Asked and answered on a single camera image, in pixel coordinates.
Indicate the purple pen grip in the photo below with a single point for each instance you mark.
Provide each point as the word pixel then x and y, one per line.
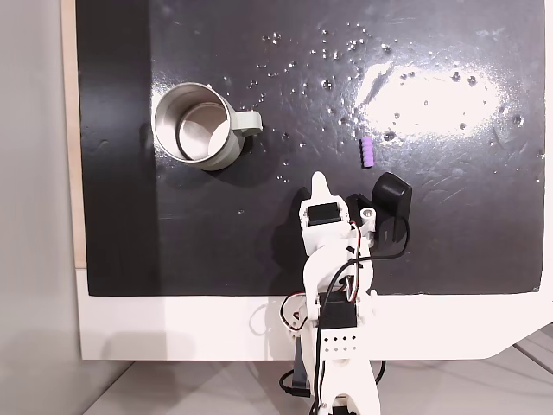
pixel 366 152

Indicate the black table mat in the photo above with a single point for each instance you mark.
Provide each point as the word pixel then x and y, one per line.
pixel 216 238

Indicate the grey-green steel mug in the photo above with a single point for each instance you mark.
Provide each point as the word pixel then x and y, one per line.
pixel 194 129

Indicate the black table clamp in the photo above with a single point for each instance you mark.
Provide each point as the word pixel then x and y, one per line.
pixel 299 367

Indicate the black camera box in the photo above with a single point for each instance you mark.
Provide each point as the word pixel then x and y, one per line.
pixel 391 194

